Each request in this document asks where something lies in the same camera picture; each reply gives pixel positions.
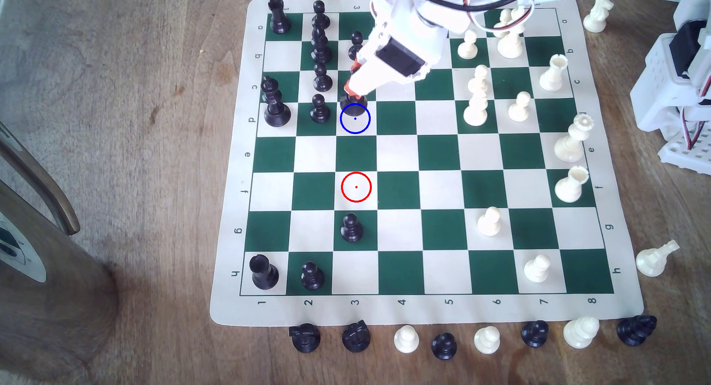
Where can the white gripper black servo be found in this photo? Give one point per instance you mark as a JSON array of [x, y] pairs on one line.
[[398, 60]]

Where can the black queen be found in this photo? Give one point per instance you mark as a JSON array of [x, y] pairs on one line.
[[351, 103]]

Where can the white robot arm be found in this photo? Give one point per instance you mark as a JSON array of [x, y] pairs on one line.
[[661, 79]]

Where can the black pawn chess piece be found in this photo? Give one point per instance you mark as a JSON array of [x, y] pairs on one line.
[[313, 277], [319, 112], [351, 229], [355, 47], [444, 346], [636, 329], [534, 334], [322, 79]]

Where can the black bishop chess piece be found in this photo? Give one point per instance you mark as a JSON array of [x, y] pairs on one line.
[[320, 16]]

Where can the green and white chess mat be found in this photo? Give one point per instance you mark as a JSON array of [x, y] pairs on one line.
[[400, 152]]

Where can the black king chess piece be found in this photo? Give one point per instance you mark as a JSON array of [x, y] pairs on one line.
[[276, 110]]

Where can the black rook chess piece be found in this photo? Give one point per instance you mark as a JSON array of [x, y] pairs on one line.
[[278, 18]]

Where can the white pawn chess piece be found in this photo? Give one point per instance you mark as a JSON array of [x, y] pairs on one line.
[[502, 25], [487, 340], [537, 269], [520, 108], [467, 47], [489, 223], [406, 339], [477, 79]]

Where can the white bishop chess piece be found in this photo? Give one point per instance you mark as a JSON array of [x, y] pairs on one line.
[[476, 112], [581, 332], [657, 258]]

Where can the white king chess piece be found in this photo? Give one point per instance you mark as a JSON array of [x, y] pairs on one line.
[[511, 43]]

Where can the white rook chess piece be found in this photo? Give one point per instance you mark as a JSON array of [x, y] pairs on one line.
[[554, 74], [571, 186]]

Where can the white queen chess piece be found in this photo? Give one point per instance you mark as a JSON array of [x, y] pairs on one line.
[[572, 140]]

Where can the white knight chess piece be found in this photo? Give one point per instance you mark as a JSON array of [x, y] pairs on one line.
[[597, 13]]

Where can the black knight chess piece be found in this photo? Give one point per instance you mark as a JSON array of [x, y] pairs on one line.
[[356, 336], [304, 338]]

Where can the black rook bottom left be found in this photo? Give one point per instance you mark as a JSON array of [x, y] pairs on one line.
[[263, 274]]

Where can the white perforated base mount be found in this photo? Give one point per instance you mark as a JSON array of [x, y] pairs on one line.
[[686, 154]]

